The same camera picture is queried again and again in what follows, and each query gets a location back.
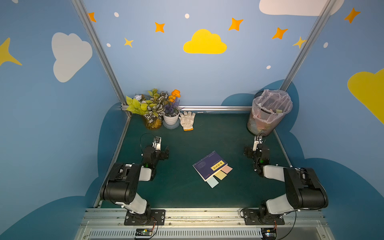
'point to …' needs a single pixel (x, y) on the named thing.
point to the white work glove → (186, 120)
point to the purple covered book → (209, 165)
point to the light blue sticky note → (212, 182)
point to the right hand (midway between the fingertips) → (257, 144)
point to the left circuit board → (143, 232)
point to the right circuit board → (269, 233)
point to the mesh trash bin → (260, 127)
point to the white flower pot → (171, 122)
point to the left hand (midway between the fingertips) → (160, 143)
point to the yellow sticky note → (220, 175)
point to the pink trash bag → (271, 105)
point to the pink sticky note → (227, 169)
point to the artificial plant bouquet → (154, 106)
